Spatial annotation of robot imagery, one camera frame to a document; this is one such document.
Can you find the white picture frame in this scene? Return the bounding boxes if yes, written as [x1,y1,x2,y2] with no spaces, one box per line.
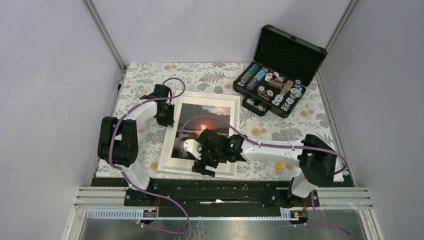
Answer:
[157,90,241,180]

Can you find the yellow handled screwdriver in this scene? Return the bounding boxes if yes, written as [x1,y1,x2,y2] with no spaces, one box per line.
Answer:
[275,162,284,170]

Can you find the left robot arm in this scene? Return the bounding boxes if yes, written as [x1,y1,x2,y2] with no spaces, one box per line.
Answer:
[97,84,175,206]

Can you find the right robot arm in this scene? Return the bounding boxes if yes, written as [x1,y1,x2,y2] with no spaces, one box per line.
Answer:
[181,129,337,206]

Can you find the sunset landscape photo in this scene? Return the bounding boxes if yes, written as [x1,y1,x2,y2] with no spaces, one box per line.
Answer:
[171,103,232,160]

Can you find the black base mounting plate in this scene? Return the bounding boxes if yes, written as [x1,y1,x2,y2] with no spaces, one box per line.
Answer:
[91,177,354,218]

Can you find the black poker chip case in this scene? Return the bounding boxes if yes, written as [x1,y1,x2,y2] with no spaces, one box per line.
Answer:
[233,24,328,118]

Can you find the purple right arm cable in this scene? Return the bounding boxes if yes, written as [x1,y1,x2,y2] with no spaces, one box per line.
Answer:
[178,115,353,240]

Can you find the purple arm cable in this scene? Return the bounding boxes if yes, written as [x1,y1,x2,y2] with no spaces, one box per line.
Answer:
[108,77,192,235]
[178,115,353,240]

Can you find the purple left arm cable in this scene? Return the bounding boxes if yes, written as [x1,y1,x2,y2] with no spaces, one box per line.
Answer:
[108,77,192,235]

